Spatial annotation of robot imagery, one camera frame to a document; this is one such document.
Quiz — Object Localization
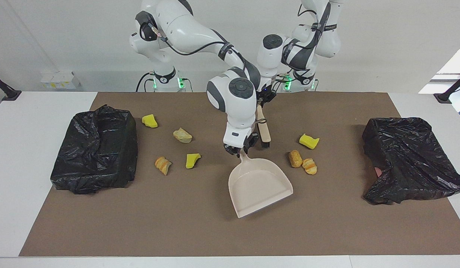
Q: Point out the striped croissant piece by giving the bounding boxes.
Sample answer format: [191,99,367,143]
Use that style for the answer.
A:
[155,156,172,176]
[302,158,318,175]

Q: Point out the beige plastic dustpan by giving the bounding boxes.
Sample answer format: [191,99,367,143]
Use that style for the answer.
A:
[228,149,294,219]

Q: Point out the brown waffle bread roll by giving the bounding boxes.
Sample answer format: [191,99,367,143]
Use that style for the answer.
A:
[288,150,303,168]

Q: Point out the brown table mat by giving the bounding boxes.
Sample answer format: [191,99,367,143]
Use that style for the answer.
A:
[19,92,460,257]

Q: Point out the black stand foot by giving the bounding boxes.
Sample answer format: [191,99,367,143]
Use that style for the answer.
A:
[0,71,22,101]
[434,73,460,104]

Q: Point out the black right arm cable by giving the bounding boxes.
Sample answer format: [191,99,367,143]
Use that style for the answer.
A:
[140,22,269,125]

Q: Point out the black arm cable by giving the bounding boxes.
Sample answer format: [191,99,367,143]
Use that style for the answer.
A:
[281,0,331,80]
[140,22,269,125]

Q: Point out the black bag bin, pink spot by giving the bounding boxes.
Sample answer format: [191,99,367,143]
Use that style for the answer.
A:
[362,117,460,205]

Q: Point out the black bag lined bin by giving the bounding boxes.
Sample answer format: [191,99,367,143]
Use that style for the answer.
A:
[50,104,139,195]

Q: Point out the pale bread chunk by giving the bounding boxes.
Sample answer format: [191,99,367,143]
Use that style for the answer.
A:
[173,128,193,144]

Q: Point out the black base cable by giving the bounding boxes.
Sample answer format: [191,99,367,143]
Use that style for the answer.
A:
[136,72,153,93]
[270,74,291,92]

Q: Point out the beige hand brush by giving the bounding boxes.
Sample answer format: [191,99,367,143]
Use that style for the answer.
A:
[256,104,272,149]

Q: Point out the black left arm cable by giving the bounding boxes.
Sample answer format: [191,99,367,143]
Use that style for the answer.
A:
[281,0,331,80]

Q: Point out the yellow sponge wedge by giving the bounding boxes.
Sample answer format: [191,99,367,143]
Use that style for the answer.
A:
[185,153,202,169]

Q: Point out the white power outlet box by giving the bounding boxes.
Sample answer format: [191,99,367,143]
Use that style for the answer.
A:
[40,71,82,90]

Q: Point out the white striped board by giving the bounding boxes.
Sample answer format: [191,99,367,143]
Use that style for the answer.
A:
[418,40,460,95]

